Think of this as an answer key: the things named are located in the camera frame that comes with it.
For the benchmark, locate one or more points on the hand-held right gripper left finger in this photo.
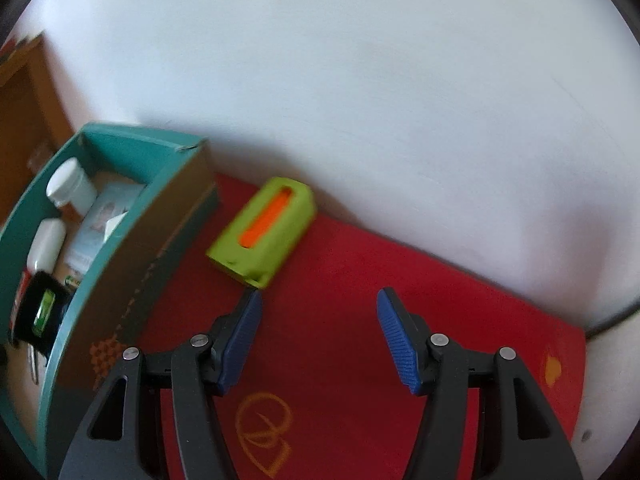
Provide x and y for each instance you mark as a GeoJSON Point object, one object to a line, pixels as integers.
{"type": "Point", "coordinates": [242, 340]}

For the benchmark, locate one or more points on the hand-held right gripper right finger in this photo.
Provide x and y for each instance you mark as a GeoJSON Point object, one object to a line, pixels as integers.
{"type": "Point", "coordinates": [400, 340]}

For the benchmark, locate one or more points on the green case with orange slot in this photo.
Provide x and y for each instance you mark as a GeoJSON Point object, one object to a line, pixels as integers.
{"type": "Point", "coordinates": [280, 240]}

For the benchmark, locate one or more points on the teal cardboard box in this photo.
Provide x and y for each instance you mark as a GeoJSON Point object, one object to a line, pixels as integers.
{"type": "Point", "coordinates": [125, 270]}

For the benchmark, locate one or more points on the photo id card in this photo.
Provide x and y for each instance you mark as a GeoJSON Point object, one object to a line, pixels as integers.
{"type": "Point", "coordinates": [85, 255]}

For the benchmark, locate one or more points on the black device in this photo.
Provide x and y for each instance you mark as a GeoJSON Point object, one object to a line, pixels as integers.
{"type": "Point", "coordinates": [60, 305]}

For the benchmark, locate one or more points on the small metal tool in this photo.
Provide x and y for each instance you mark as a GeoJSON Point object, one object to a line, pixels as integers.
{"type": "Point", "coordinates": [34, 365]}

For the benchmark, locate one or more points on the white earbuds case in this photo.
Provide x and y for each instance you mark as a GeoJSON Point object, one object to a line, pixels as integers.
{"type": "Point", "coordinates": [46, 245]}

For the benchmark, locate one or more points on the red lighter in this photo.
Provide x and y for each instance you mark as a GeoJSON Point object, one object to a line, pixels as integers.
{"type": "Point", "coordinates": [22, 292]}

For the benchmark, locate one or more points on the red floral printed tablecloth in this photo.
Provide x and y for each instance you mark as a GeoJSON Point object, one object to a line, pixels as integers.
{"type": "Point", "coordinates": [340, 270]}

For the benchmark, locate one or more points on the white-lidded brown jar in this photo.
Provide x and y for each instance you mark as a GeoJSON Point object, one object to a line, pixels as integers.
{"type": "Point", "coordinates": [70, 182]}

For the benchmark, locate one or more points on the wooden corner shelf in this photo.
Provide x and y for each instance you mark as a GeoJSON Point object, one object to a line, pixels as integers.
{"type": "Point", "coordinates": [25, 110]}

